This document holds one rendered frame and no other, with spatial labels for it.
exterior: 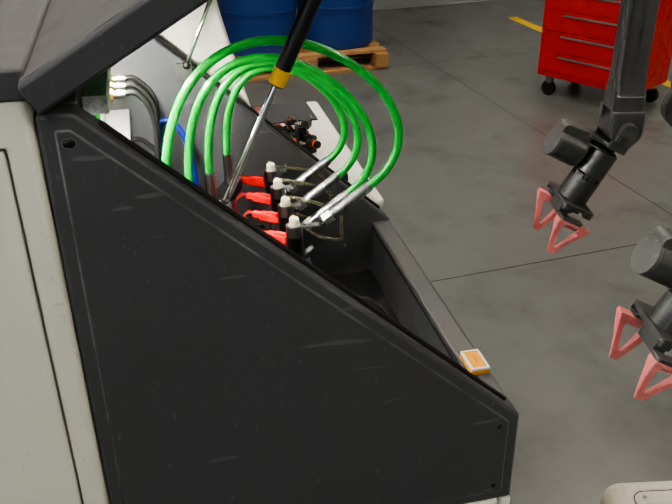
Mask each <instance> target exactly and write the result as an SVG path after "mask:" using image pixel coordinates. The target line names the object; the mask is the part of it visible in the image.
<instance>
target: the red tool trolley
mask: <svg viewBox="0 0 672 504"><path fill-rule="evenodd" d="M620 4H621V0H545V9H544V18H543V27H542V37H541V46H540V55H539V64H538V74H541V75H545V76H546V79H545V81H544V82H543V83H542V86H541V89H542V91H543V93H544V94H546V95H551V94H553V93H554V92H555V90H556V85H555V83H554V82H553V81H554V78H558V79H562V80H566V81H570V82H571V83H572V84H574V85H577V84H583V85H587V86H591V87H596V88H600V89H604V90H605V87H606V84H607V82H608V78H609V74H610V69H611V63H612V56H613V50H614V43H615V37H616V30H617V24H618V17H619V10H620ZM671 55H672V0H660V4H659V10H658V15H657V21H656V27H655V32H654V38H653V44H652V50H651V55H650V61H649V67H648V73H647V81H646V100H645V101H647V102H654V101H656V100H657V99H658V96H659V93H658V90H657V89H656V86H657V85H660V84H662V83H664V82H666V81H667V76H668V71H669V66H670V60H671Z"/></svg>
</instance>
